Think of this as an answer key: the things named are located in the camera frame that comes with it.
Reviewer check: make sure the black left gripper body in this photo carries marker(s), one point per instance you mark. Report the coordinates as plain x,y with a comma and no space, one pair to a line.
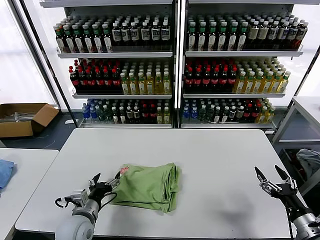
98,193

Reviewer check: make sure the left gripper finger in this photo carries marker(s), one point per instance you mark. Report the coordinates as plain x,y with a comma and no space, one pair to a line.
112,184
93,184

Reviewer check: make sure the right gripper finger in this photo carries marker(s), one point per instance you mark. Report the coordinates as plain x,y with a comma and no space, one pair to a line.
291,182
268,187

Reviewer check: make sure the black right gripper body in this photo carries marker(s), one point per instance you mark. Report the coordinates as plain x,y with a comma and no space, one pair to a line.
288,197

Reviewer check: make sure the green polo shirt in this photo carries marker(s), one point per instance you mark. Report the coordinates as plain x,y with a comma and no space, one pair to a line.
147,187

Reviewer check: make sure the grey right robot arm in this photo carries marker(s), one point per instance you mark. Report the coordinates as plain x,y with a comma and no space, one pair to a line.
307,225

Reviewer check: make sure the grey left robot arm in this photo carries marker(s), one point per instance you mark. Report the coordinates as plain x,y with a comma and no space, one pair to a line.
75,227

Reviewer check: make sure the pale grey cloth bundle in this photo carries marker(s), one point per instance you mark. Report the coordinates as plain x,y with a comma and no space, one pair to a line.
310,160

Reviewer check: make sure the small white paper scrap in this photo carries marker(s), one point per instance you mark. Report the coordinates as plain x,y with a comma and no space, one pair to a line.
69,122

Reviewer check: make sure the white cap dark drink bottle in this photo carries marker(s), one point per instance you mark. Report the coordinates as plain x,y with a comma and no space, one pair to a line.
225,115
114,116
218,115
240,115
122,116
232,115
129,115
136,115

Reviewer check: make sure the green tinted water bottle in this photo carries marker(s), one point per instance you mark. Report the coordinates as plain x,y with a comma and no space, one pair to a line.
202,115
108,115
101,115
210,115

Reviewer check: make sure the yellow drink bottle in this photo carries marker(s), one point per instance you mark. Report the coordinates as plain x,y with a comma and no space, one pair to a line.
167,85
125,86
142,86
275,85
249,85
283,85
150,86
133,86
167,116
267,85
262,116
159,85
257,85
240,85
160,116
270,116

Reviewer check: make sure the blue drink bottle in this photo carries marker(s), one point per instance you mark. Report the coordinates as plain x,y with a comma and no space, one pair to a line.
86,113
94,114
186,115
194,115

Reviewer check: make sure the red cap cola bottle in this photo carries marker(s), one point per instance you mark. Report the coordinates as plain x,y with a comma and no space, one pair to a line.
215,81
198,81
145,115
153,115
91,81
108,81
75,81
116,81
248,114
189,81
224,81
207,81
100,81
255,114
232,81
83,81

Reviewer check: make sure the blue folded cloth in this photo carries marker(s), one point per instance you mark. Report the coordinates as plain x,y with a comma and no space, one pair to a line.
5,172

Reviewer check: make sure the brown cardboard box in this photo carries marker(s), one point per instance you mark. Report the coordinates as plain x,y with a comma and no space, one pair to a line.
15,130

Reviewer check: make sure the silver metal parts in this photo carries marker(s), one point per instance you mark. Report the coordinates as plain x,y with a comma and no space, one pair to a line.
22,116

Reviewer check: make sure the grey metal shelf unit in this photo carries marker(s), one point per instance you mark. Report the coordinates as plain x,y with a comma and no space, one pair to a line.
237,53
115,55

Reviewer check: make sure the white cap navy label bottle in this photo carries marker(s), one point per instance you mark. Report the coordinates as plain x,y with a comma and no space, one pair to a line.
146,35
134,35
126,35
273,35
301,35
117,35
291,35
155,35
282,35
165,34

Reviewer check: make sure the white cap beige label bottle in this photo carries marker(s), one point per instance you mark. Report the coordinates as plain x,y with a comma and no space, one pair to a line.
263,35
253,35

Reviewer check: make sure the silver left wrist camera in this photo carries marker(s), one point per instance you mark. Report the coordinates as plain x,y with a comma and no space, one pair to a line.
77,197

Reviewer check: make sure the grey frame side table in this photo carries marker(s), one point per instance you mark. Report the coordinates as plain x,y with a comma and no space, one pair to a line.
285,122

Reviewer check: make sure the black slanted frame post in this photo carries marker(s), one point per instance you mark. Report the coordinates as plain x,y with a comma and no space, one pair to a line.
307,71
49,62

